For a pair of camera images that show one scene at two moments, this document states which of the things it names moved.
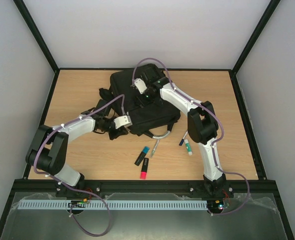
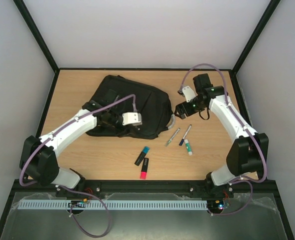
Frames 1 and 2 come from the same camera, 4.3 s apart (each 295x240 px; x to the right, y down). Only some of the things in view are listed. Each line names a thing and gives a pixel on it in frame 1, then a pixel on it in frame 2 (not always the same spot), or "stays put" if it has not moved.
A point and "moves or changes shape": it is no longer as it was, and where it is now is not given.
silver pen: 154,148 to 172,137
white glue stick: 188,147 stays put
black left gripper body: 118,132 to 122,128
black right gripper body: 139,100 to 181,110
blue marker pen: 182,140 stays put
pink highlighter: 143,173 stays put
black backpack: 135,93 moves or changes shape
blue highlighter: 142,155 stays put
